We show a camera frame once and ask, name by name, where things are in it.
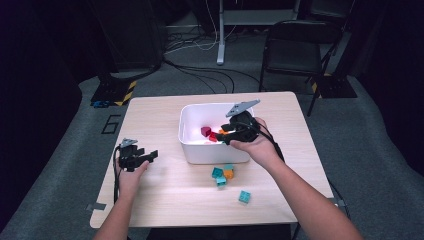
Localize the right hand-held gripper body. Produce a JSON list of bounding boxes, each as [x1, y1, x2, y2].
[[225, 98, 261, 146]]

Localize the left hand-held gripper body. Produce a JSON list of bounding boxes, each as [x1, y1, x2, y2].
[[117, 137, 146, 173]]

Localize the white plastic storage bin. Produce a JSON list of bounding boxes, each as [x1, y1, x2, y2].
[[177, 102, 258, 165]]

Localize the person's left hand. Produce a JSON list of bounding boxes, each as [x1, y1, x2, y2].
[[115, 160, 151, 202]]

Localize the person's right hand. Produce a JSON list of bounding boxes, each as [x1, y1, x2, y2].
[[229, 117, 285, 172]]

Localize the black stand base striped edge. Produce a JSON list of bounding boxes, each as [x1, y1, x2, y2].
[[90, 73, 138, 108]]

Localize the black folding chair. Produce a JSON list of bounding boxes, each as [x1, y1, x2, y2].
[[258, 19, 345, 118]]

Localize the person's dark lap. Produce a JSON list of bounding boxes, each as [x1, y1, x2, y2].
[[148, 223, 293, 240]]

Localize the dark cabinet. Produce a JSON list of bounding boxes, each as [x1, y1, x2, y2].
[[89, 0, 168, 73]]

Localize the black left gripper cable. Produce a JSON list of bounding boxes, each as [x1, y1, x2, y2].
[[112, 144, 123, 204]]

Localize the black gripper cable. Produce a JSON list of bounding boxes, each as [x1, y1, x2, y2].
[[112, 144, 123, 204], [248, 122, 352, 240]]

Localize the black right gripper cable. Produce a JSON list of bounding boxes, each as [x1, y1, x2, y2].
[[248, 122, 352, 240]]

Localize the black floor cables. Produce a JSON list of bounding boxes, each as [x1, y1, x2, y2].
[[162, 59, 265, 94]]

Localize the white floor cables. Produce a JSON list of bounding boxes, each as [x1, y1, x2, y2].
[[164, 0, 238, 55]]

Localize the white desk frame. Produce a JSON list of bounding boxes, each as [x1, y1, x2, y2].
[[215, 0, 301, 66]]

